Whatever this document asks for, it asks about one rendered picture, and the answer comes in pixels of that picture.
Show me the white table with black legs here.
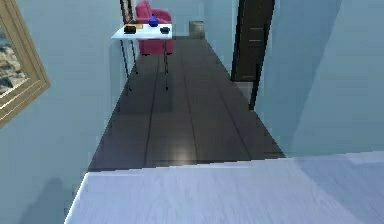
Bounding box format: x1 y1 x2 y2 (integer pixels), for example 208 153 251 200
110 22 174 92

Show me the gold framed wall picture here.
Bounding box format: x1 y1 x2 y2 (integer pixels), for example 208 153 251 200
0 0 51 129

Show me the dark framed wall picture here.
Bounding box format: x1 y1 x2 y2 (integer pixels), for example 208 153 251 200
119 0 135 25

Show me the dark brown room door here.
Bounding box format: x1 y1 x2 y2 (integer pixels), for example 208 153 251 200
230 0 276 111

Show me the pale white table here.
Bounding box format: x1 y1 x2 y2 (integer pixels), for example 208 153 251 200
63 151 384 224

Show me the blue round vase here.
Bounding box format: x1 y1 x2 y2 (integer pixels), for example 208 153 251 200
147 14 160 28

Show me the red armchair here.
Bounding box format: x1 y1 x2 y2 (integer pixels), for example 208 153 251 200
134 0 175 56

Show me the grey bin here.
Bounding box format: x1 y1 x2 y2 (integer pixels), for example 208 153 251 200
188 20 206 40

